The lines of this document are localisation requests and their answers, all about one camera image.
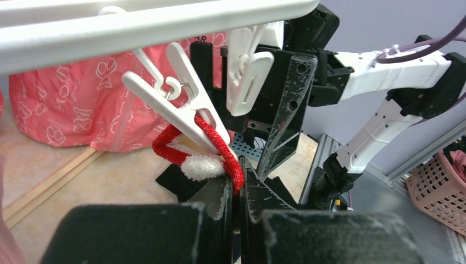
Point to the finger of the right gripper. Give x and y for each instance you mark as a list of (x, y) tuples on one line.
[(287, 90)]

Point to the red white-trimmed sock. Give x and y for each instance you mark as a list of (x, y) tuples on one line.
[(196, 165)]

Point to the white plastic sock hanger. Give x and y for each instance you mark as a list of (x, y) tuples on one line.
[(42, 34)]

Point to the pink laundry basket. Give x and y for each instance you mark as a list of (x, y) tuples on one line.
[(438, 189)]

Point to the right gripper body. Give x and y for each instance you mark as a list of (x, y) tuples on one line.
[(308, 34)]

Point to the black cloth pile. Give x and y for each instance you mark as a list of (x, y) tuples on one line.
[(184, 188)]

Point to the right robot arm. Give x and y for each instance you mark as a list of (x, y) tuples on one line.
[(420, 82)]

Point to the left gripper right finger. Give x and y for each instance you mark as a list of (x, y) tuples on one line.
[(272, 231)]

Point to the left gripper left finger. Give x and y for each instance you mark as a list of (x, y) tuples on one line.
[(198, 231)]

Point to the wooden frame post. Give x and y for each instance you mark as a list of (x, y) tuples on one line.
[(35, 196)]

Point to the light blue plastic basket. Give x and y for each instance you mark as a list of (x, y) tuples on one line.
[(252, 151)]

